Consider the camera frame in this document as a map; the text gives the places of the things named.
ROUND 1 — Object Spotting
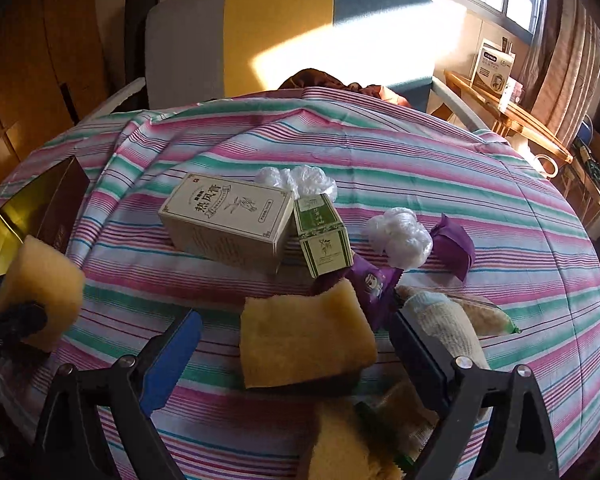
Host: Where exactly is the yellow sponge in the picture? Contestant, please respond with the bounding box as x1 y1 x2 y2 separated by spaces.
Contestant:
296 400 403 480
0 235 85 352
239 278 377 389

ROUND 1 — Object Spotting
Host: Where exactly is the white cloth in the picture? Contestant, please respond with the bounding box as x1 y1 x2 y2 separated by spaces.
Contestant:
400 287 490 370

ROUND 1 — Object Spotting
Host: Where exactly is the white plastic ball left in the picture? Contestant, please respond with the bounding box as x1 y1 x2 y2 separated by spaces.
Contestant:
254 165 338 202

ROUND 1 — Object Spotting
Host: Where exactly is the beige medicine box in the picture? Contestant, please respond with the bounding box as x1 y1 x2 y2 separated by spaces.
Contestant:
158 174 294 274

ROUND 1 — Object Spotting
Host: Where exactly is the white plastic ball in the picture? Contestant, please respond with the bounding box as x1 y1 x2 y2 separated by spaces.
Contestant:
364 207 434 271
254 165 338 202

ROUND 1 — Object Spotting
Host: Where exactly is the brown pillow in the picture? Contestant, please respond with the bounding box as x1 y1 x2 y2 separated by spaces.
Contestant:
278 68 411 108

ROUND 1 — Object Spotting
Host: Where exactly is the striped pink green bedspread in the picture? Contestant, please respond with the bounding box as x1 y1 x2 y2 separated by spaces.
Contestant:
0 86 600 480

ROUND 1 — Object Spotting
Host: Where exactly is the striped curtain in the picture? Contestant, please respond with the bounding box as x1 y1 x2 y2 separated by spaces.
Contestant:
519 0 600 145

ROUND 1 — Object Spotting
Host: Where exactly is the yellow sponge bottom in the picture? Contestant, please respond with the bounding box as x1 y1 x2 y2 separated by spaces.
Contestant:
296 400 403 480

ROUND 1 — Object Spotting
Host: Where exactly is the wooden wardrobe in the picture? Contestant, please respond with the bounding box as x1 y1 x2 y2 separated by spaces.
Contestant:
0 0 109 183

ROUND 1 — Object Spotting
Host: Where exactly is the black rolled mat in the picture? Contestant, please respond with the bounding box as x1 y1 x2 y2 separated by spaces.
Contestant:
123 0 160 84

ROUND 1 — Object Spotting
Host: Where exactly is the purple snack packet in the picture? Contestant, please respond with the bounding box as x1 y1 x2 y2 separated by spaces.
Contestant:
311 254 403 333
430 214 476 282

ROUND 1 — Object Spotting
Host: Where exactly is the green-edged cracker packet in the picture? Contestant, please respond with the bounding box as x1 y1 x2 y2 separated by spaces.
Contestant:
396 285 521 337

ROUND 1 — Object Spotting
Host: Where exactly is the grey yellow blue headboard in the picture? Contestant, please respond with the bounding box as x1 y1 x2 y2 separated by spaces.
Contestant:
145 0 466 110

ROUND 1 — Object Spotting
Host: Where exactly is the small green box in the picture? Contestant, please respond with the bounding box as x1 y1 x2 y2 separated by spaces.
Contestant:
294 194 353 278

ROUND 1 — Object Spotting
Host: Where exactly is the white product carton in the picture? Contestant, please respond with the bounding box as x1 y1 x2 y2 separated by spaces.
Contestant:
470 39 516 99

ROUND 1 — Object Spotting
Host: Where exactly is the wooden side table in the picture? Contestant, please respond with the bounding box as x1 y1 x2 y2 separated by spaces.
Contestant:
444 70 573 164

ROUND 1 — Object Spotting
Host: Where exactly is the gold storage box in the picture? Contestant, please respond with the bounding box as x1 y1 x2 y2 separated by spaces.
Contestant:
0 155 90 275

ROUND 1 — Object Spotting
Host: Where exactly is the white plastic ball right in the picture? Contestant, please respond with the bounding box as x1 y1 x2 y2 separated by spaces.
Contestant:
364 207 434 271

